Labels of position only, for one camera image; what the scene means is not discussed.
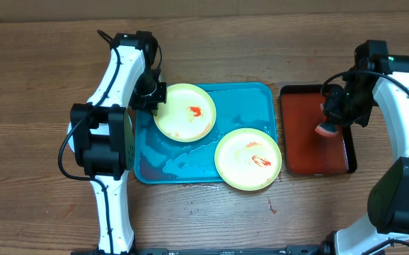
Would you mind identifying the pink and green sponge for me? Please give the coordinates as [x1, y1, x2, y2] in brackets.
[315, 104, 338, 137]

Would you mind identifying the yellow-green plate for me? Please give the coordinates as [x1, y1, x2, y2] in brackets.
[214, 128, 282, 191]
[154, 84, 217, 142]

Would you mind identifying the light blue plate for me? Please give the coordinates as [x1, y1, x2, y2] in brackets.
[67, 115, 134, 153]

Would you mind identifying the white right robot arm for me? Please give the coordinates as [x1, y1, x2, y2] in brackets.
[315, 40, 409, 254]

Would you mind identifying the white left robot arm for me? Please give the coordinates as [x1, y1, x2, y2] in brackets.
[57, 30, 167, 254]

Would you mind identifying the red and black tray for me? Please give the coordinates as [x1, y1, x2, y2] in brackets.
[279, 84, 357, 176]

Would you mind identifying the teal plastic tray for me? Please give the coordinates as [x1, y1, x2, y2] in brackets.
[134, 82, 277, 184]

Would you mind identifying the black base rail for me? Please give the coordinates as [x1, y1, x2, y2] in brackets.
[70, 244, 386, 255]

